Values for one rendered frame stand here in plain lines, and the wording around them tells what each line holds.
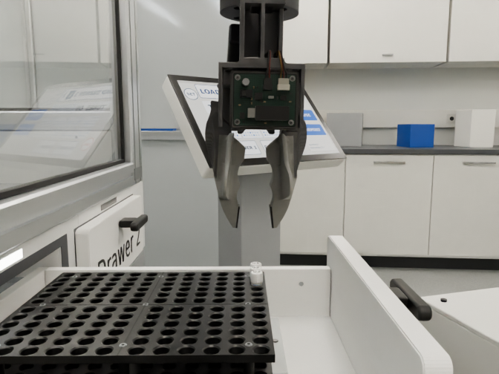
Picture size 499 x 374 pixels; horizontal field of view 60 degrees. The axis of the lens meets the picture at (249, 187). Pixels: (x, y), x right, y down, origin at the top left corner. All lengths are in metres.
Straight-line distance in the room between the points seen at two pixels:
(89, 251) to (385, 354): 0.39
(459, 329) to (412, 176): 2.77
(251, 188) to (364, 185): 2.05
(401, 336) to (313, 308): 0.24
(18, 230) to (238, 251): 0.90
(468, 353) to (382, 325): 0.25
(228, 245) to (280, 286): 0.82
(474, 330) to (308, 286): 0.19
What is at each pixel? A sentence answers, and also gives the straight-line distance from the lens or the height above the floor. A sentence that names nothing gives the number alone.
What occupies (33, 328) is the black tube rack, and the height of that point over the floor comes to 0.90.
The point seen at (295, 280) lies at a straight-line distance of 0.52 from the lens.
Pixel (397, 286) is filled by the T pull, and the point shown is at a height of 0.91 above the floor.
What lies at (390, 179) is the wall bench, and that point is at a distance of 3.28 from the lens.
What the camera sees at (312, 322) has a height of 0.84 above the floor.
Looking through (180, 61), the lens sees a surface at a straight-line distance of 1.97.
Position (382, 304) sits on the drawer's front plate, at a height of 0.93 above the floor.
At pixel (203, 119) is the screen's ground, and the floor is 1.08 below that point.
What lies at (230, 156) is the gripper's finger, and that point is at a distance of 0.40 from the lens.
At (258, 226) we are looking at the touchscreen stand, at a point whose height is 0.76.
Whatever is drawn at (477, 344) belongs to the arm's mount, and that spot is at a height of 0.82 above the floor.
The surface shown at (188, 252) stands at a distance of 2.03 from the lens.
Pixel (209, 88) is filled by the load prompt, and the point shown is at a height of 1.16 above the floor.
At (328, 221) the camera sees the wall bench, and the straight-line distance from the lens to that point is 3.26.
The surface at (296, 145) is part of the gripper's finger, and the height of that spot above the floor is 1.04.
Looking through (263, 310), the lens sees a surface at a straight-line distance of 0.40.
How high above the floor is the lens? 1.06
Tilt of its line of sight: 8 degrees down
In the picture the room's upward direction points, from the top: straight up
